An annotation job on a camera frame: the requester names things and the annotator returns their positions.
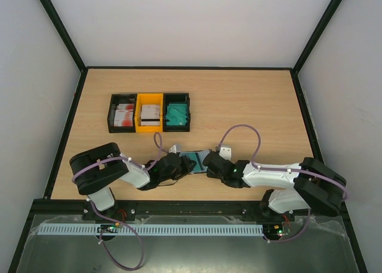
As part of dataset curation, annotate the black leather card holder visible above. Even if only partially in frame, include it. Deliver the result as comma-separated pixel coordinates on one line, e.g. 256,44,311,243
178,149,212,175

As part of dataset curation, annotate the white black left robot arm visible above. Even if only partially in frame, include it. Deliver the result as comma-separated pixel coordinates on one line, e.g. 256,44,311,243
69,142,196,211

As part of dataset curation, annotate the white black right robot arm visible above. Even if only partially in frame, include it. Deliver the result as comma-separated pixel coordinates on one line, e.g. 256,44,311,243
203,151,349,220

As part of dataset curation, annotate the teal card stack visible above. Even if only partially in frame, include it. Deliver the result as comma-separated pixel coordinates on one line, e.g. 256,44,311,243
165,103,188,126

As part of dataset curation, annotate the white orange card stack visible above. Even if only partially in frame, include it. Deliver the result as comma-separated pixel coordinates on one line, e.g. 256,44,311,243
140,105,161,126

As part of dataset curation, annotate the black card bin right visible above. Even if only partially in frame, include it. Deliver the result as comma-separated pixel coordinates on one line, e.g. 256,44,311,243
162,93,191,132

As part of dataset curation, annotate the black card bin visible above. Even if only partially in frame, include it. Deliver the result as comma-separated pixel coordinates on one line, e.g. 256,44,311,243
107,93,137,133
162,93,191,132

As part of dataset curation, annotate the white red card stack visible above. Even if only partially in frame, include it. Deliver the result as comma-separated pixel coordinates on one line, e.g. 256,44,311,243
113,103,134,127

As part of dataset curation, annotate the yellow card bin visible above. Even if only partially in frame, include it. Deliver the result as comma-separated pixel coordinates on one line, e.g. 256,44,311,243
135,93,164,133

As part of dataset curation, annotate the black card bin left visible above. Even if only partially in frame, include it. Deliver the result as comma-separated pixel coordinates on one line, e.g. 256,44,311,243
107,93,137,133

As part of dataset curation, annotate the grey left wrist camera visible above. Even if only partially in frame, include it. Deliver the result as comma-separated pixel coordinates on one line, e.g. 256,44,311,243
168,144,181,154

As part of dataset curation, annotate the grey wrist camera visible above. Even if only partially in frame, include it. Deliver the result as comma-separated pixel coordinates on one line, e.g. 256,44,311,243
218,146,232,161
168,144,181,154

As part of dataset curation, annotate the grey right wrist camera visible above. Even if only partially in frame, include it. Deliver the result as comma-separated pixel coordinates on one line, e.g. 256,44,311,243
218,146,232,161

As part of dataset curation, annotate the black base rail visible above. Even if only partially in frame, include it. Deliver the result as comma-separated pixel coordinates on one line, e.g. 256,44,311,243
82,200,349,223

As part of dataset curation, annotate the black enclosure frame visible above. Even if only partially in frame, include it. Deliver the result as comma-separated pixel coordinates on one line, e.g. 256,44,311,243
8,0,367,272

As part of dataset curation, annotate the white slotted cable duct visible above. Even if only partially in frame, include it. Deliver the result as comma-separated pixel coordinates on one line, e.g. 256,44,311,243
37,223,263,237

